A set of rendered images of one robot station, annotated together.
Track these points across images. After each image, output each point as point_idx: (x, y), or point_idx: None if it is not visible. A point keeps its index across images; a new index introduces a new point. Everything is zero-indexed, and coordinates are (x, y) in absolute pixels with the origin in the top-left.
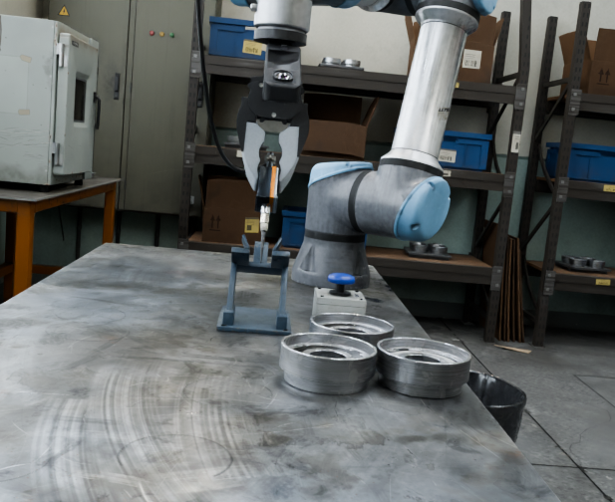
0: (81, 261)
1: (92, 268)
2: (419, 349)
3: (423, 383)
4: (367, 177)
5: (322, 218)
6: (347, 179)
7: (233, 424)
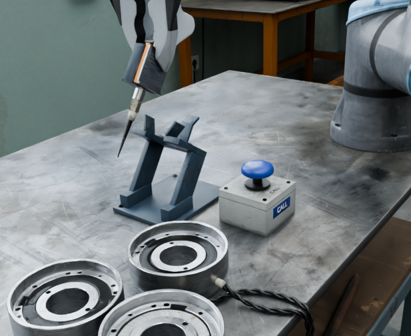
0: (164, 97)
1: (158, 107)
2: (200, 311)
3: None
4: (394, 21)
5: (351, 68)
6: (375, 23)
7: None
